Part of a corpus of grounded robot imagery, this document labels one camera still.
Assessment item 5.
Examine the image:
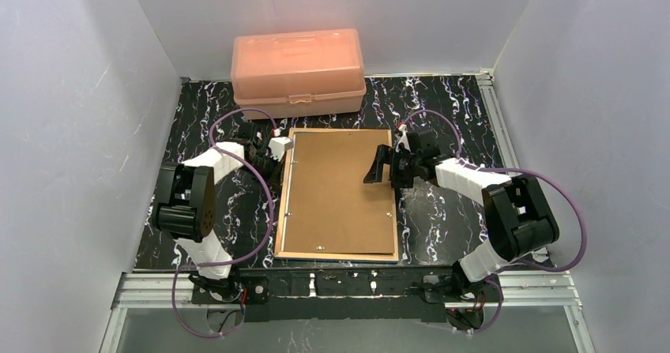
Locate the blue wooden picture frame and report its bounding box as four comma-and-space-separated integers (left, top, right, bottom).
273, 126, 400, 264

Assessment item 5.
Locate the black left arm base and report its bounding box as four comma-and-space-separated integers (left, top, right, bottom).
188, 273, 269, 334

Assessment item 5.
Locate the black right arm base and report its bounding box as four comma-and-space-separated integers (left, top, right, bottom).
420, 275, 504, 336

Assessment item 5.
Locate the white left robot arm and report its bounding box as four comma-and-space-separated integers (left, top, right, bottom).
151, 122, 293, 280

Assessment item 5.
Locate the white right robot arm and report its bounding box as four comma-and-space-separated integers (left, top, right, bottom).
363, 132, 559, 288

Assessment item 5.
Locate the translucent pink plastic storage box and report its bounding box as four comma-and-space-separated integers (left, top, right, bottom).
231, 28, 367, 120

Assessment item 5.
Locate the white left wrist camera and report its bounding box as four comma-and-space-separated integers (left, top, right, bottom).
268, 137, 294, 162

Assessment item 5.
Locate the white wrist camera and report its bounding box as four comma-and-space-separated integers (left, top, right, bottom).
395, 123, 411, 152
268, 137, 294, 162

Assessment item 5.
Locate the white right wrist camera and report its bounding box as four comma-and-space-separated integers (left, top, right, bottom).
395, 123, 411, 152

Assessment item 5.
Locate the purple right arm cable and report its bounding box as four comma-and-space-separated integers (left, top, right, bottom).
398, 109, 589, 336

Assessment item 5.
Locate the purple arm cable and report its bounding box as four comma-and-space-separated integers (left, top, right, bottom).
171, 107, 280, 340
398, 109, 589, 336

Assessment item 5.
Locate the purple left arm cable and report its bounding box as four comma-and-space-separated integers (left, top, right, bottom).
171, 107, 280, 340

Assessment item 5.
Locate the aluminium right side rail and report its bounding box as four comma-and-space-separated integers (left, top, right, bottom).
475, 68, 551, 265

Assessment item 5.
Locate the aluminium rail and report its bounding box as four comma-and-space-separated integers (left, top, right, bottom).
100, 267, 594, 352
475, 68, 551, 265

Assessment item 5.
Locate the aluminium front rail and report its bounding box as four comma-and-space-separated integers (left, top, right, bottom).
100, 267, 594, 352

